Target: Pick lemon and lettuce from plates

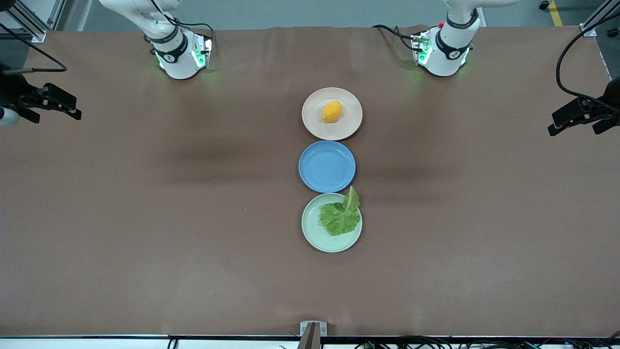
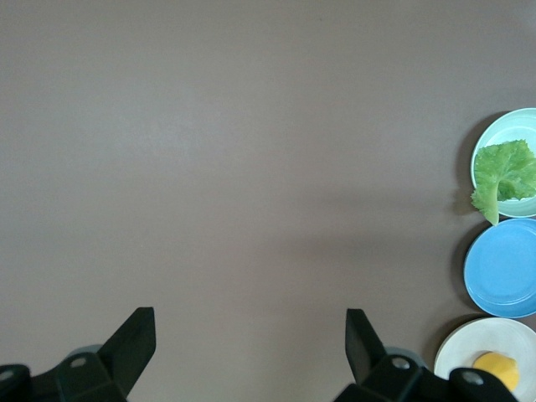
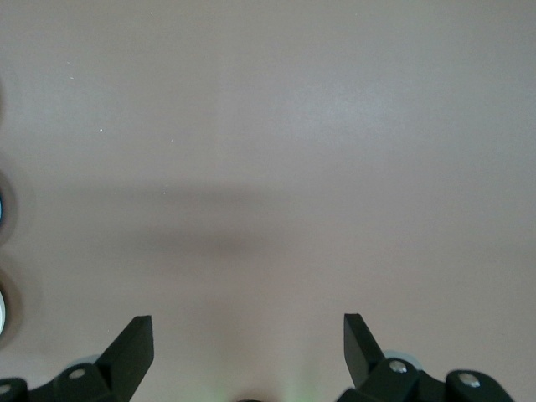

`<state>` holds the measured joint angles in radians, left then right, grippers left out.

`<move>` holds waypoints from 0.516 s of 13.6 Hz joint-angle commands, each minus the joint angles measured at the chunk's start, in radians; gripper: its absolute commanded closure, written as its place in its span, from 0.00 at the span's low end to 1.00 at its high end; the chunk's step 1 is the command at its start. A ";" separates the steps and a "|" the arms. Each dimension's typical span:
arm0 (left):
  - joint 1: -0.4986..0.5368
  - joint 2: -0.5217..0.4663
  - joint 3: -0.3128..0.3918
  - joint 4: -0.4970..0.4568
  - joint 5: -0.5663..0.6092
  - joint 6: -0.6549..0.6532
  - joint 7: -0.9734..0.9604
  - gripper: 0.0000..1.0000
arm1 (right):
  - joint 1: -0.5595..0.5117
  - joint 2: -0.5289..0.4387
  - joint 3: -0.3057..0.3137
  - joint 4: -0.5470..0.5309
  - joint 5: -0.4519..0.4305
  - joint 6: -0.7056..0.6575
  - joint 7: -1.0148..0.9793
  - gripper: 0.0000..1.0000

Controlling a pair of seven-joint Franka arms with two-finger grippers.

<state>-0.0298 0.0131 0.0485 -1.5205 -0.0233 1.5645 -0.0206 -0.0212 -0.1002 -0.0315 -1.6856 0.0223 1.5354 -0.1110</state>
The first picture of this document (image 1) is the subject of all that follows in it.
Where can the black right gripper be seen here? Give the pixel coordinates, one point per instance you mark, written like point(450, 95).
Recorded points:
point(13, 93)

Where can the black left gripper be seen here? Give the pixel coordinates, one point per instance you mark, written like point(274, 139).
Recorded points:
point(609, 101)

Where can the yellow lemon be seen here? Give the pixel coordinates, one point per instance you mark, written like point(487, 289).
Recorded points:
point(332, 111)

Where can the green lettuce leaf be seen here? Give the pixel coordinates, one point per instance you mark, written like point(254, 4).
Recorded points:
point(341, 218)

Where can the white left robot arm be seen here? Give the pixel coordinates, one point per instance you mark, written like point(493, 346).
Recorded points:
point(448, 53)

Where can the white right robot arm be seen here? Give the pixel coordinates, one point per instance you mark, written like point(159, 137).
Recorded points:
point(177, 58)

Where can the brown table cover sheet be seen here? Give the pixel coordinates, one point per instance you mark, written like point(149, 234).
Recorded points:
point(145, 218)

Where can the beige round plate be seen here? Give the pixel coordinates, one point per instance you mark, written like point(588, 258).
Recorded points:
point(348, 121)

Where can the blue round plate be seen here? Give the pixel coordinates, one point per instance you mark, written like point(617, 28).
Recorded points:
point(327, 167)

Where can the pale green round plate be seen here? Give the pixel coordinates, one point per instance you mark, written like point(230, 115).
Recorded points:
point(315, 232)

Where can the aluminium frame profile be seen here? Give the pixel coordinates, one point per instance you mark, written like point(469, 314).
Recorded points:
point(598, 19)
point(29, 24)

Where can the grey metal camera mount bracket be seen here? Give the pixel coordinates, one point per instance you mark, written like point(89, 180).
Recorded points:
point(313, 332)

